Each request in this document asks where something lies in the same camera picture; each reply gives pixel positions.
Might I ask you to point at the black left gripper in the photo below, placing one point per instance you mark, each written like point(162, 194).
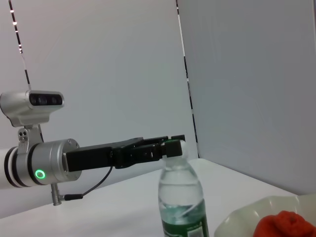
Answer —
point(98, 158)

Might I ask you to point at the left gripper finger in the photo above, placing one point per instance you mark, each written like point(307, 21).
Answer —
point(179, 137)

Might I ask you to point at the clear water bottle green label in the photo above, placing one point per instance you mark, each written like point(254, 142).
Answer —
point(180, 192)

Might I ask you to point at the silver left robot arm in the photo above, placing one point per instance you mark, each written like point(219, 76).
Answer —
point(37, 165)

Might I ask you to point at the green glass fruit plate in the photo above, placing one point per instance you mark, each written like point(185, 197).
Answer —
point(237, 217)

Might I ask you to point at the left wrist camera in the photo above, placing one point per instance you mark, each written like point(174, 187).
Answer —
point(29, 106)

